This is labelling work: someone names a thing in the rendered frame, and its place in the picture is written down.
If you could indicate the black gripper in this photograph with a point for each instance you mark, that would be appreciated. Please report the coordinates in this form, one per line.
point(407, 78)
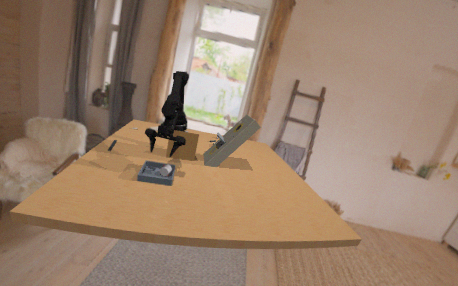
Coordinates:
point(151, 133)

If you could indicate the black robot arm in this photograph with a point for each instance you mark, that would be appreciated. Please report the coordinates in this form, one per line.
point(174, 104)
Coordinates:
point(173, 108)

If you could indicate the white cylinder with two slots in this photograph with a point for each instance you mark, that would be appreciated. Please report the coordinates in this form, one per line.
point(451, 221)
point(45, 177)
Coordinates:
point(165, 170)

